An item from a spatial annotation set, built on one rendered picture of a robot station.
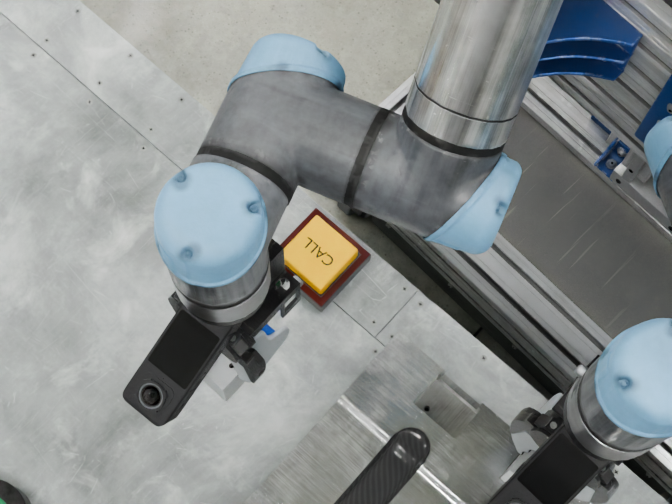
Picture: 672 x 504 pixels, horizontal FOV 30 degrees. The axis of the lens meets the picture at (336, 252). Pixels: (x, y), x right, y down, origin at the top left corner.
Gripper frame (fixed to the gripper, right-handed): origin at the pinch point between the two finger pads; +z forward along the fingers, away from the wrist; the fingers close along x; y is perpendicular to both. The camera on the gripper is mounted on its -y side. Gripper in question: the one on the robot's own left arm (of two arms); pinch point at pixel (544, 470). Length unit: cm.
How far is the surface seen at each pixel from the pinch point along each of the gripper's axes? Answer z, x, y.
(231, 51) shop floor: 94, 86, 44
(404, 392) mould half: 4.5, 14.6, -2.3
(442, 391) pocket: 7.1, 12.1, 0.9
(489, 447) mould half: 4.4, 5.1, -0.8
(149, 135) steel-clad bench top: 14, 55, 3
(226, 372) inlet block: -2.0, 27.5, -13.3
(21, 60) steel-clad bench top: 14, 72, -1
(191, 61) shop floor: 94, 90, 37
